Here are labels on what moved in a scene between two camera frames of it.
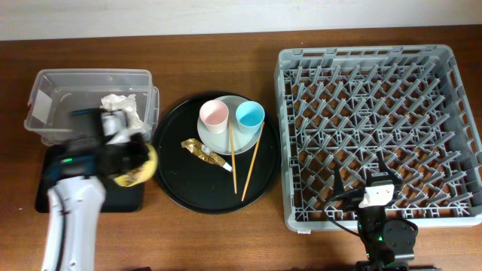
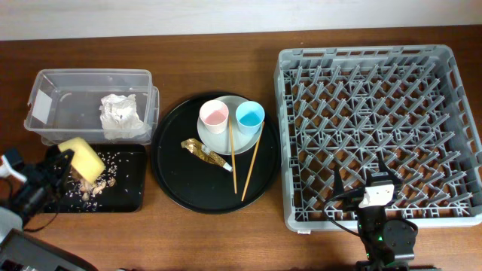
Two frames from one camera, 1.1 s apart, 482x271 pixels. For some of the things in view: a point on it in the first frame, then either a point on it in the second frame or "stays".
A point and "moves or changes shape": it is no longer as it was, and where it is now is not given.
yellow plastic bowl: x=143 y=173 moves or changes shape
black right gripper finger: x=339 y=187 stays
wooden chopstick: x=233 y=155 stays
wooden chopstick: x=252 y=160 stays
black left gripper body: x=129 y=156 → x=38 y=190
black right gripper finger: x=385 y=169 stays
